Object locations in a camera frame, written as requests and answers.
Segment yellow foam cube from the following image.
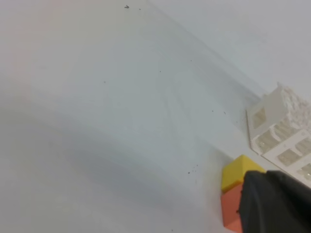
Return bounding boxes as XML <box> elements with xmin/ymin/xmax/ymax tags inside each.
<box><xmin>221</xmin><ymin>155</ymin><xmax>266</xmax><ymax>193</ymax></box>

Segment white test tube rack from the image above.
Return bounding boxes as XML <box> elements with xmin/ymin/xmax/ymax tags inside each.
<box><xmin>246</xmin><ymin>84</ymin><xmax>311</xmax><ymax>186</ymax></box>

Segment orange foam cube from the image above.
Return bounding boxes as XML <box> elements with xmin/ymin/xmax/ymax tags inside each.
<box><xmin>221</xmin><ymin>183</ymin><xmax>242</xmax><ymax>233</ymax></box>

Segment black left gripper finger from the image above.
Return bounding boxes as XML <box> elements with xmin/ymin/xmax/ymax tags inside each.
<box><xmin>239</xmin><ymin>170</ymin><xmax>311</xmax><ymax>233</ymax></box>

